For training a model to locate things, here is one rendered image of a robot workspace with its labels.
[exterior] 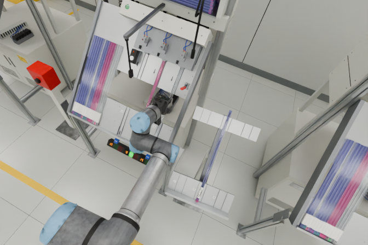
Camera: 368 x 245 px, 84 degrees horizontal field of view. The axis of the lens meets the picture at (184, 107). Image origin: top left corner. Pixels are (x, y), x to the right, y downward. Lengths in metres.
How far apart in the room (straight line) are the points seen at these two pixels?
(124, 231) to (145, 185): 0.15
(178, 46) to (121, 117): 0.54
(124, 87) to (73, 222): 1.15
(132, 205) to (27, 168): 1.62
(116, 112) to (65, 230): 0.75
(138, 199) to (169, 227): 1.15
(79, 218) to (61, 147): 1.56
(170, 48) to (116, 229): 0.81
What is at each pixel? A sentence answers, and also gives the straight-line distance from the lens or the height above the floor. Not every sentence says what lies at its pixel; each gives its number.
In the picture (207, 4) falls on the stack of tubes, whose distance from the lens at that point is 1.00.
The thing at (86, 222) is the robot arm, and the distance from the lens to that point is 0.71.
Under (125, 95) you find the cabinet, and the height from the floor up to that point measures 0.62.
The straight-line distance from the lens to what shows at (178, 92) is 1.12.
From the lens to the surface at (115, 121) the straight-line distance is 1.30.
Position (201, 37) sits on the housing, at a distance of 1.04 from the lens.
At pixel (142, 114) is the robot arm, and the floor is 1.16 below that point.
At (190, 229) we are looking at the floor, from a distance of 1.88.
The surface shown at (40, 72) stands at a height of 0.78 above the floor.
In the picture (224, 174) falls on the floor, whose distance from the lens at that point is 2.05.
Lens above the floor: 1.85
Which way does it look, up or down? 53 degrees down
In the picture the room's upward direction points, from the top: 11 degrees clockwise
